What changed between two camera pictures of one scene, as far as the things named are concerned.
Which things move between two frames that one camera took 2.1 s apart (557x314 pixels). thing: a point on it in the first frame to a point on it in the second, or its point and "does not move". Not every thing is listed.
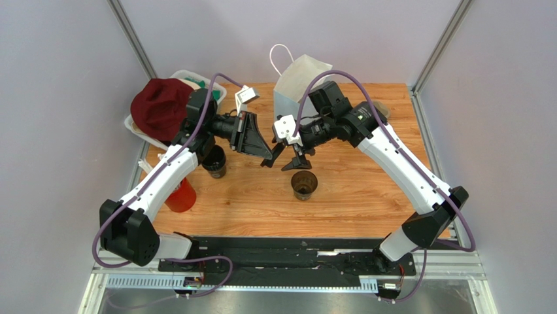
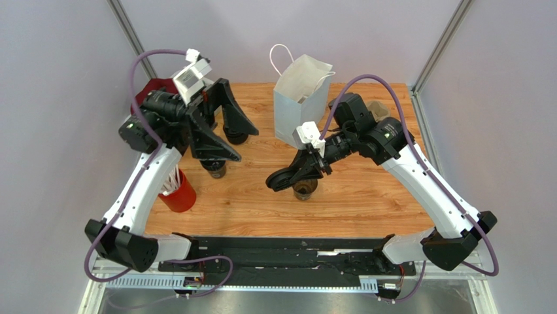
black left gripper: x=249 y=140 to x=199 y=113
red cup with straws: x=183 y=198 does not move
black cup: x=215 y=161 does not move
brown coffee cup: x=303 y=184 does not move
